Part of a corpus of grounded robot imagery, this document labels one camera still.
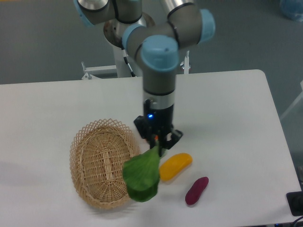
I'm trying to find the white frame at right edge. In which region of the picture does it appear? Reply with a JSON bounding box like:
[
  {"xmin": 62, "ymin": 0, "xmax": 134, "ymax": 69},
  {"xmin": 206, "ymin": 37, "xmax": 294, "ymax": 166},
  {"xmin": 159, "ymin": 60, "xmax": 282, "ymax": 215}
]
[{"xmin": 279, "ymin": 91, "xmax": 303, "ymax": 121}]

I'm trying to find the yellow mango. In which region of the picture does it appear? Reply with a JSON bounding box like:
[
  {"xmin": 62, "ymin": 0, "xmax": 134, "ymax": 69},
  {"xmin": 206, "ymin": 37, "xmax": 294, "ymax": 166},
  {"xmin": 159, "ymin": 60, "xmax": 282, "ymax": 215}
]
[{"xmin": 159, "ymin": 153, "xmax": 193, "ymax": 182}]

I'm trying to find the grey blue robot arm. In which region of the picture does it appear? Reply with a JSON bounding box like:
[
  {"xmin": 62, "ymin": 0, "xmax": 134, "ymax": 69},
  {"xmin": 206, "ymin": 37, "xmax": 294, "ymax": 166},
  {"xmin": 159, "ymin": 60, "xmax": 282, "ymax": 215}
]
[{"xmin": 74, "ymin": 0, "xmax": 215, "ymax": 156}]

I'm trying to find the woven wicker basket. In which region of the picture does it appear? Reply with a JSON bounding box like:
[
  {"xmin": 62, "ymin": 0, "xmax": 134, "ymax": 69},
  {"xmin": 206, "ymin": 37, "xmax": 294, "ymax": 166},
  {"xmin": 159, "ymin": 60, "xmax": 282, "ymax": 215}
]
[{"xmin": 70, "ymin": 119, "xmax": 141, "ymax": 210}]

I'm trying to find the blue bag in corner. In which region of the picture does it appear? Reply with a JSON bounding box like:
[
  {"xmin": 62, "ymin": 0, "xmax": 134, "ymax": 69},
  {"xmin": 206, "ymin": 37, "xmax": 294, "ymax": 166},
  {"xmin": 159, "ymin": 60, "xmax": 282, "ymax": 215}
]
[{"xmin": 279, "ymin": 0, "xmax": 303, "ymax": 22}]

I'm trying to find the green bok choy vegetable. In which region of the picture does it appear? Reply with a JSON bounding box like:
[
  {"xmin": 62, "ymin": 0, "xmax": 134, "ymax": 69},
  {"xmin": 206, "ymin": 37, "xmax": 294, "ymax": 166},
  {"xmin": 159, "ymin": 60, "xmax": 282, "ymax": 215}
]
[{"xmin": 122, "ymin": 145, "xmax": 160, "ymax": 202}]

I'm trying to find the purple sweet potato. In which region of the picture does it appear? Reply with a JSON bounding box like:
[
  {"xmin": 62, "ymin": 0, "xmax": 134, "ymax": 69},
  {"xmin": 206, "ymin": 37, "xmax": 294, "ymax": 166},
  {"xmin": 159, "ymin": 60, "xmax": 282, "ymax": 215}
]
[{"xmin": 185, "ymin": 176, "xmax": 209, "ymax": 206}]

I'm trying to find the black device at table edge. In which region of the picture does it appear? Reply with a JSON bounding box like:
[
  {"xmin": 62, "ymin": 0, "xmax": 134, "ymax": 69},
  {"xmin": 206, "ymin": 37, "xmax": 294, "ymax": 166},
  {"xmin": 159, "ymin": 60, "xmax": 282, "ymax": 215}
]
[{"xmin": 286, "ymin": 191, "xmax": 303, "ymax": 217}]

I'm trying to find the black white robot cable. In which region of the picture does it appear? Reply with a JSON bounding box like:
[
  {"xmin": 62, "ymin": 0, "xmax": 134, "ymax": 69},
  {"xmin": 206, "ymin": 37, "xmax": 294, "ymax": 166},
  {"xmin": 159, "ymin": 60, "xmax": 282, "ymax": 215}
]
[{"xmin": 120, "ymin": 46, "xmax": 137, "ymax": 78}]

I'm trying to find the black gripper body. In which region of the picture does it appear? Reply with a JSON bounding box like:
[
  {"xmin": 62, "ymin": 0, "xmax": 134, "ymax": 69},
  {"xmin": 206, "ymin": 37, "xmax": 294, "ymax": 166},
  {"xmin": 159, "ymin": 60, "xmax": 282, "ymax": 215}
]
[{"xmin": 143, "ymin": 99, "xmax": 174, "ymax": 138}]

